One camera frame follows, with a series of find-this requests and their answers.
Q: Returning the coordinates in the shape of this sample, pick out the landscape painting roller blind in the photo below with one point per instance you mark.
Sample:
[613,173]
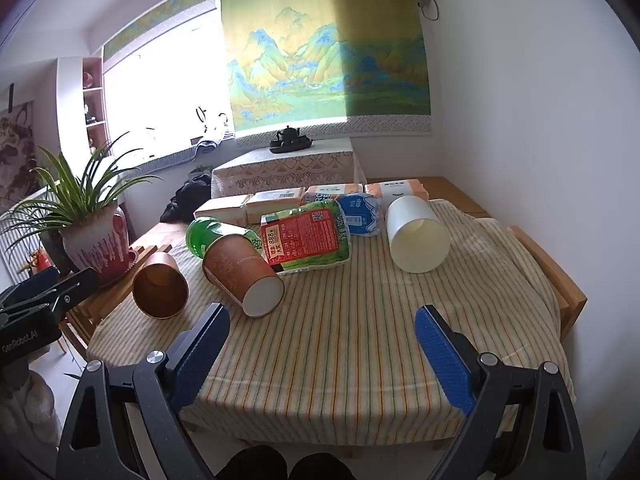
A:
[320,50]

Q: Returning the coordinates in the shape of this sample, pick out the white wall shelf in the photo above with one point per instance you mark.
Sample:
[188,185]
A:
[87,105]

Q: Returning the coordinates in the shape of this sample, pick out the red and green packet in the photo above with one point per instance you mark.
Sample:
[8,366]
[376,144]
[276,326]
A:
[305,235]

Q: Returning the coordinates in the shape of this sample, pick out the striped tablecloth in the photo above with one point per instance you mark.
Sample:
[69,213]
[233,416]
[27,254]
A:
[350,320]

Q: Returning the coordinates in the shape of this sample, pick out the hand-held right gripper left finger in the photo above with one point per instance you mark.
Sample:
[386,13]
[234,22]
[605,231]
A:
[197,360]

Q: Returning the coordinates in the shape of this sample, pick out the blue and white packet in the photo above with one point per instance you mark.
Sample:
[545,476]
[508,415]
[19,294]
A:
[360,212]

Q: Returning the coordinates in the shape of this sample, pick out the dark wall picture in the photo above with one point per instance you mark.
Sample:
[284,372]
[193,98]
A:
[15,150]

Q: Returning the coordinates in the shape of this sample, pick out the black bag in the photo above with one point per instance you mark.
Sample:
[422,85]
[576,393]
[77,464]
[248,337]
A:
[187,200]

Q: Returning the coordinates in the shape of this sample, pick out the potted green plant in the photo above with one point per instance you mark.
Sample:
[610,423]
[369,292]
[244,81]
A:
[92,240]

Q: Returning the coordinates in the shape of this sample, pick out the green plastic bottle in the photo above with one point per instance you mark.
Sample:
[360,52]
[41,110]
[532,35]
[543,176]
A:
[205,232]

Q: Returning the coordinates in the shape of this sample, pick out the black teapot on tray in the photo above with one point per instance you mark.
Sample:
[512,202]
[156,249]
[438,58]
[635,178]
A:
[290,139]

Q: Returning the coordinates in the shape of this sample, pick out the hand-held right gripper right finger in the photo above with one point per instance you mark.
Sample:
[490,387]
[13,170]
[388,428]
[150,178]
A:
[445,355]

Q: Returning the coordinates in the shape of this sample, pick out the wooden slatted chair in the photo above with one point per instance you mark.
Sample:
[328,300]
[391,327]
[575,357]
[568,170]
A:
[100,305]

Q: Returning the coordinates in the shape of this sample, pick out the white radiator cover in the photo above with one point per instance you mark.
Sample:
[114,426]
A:
[20,245]

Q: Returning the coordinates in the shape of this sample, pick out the white cup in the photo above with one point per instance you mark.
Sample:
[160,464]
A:
[417,232]

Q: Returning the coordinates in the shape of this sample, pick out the copper orange cup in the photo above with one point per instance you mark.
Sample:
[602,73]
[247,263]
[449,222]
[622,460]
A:
[160,285]

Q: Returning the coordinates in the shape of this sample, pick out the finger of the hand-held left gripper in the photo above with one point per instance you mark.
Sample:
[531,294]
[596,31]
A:
[30,285]
[75,287]

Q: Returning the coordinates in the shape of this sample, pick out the wooden table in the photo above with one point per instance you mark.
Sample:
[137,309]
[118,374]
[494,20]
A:
[560,280]

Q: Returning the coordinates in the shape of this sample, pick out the patterned cloth covered cabinet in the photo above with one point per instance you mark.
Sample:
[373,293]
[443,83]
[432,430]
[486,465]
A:
[285,165]

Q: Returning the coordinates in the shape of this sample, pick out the brown paper cup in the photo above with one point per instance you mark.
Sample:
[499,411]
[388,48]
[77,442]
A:
[235,270]

